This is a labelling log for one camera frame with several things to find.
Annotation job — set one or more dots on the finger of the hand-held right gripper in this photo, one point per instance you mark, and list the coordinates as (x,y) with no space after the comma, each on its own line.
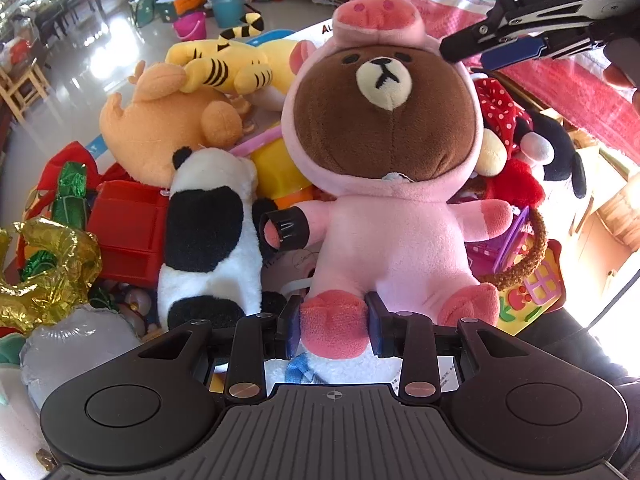
(510,52)
(465,42)

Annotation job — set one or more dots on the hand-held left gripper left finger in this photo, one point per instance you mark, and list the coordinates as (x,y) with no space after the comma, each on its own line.
(293,332)

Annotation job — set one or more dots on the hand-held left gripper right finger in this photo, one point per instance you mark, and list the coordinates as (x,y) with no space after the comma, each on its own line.
(375,330)

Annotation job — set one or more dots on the brown bear plush pink suit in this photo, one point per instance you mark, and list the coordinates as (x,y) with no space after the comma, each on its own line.
(390,240)

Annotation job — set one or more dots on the pale blue doll foil balloon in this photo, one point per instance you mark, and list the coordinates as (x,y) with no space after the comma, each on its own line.
(75,345)

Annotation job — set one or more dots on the person's right hand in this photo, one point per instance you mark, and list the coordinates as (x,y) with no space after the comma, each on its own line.
(622,65)

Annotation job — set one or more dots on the white plush with blue bow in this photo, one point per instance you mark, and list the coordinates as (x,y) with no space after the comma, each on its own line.
(350,365)

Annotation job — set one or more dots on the mouse plush polka-dot bow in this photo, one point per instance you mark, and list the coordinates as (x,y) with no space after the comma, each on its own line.
(505,110)

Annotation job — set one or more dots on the black and white panda plush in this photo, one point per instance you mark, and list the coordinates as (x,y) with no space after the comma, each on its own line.
(220,260)

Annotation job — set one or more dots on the yellow plastic toy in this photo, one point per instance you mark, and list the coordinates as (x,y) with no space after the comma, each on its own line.
(275,170)

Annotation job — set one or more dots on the colourful toy house basket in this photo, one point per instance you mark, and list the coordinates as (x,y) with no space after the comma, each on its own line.
(540,285)

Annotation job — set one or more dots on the light brown cardboard box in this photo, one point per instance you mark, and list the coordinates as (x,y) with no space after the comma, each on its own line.
(605,220)

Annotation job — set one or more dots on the red plastic box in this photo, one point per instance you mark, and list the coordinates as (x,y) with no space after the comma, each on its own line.
(125,230)

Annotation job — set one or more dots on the blue bucket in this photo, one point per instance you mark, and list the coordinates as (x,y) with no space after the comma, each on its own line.
(225,7)

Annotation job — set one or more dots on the orange animal plush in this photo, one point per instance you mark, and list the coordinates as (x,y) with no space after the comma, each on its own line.
(160,125)

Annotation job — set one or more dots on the gold foil balloon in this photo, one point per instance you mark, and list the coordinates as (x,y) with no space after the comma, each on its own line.
(50,280)

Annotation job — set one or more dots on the yellow striped tiger plush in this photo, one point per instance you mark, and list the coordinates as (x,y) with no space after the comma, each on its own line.
(210,60)

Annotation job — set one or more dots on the green foil balloon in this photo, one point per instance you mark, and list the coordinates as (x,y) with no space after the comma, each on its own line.
(70,200)

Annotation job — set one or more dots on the pink bucket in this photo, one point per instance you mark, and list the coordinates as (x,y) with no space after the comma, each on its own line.
(189,27)

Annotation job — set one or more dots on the red cloth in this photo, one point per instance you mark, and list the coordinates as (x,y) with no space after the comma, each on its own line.
(70,152)

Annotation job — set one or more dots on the green bag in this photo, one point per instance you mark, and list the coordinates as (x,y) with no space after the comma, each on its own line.
(143,10)

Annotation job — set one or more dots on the light wooden chair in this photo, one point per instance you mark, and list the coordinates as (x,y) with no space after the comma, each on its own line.
(22,87)

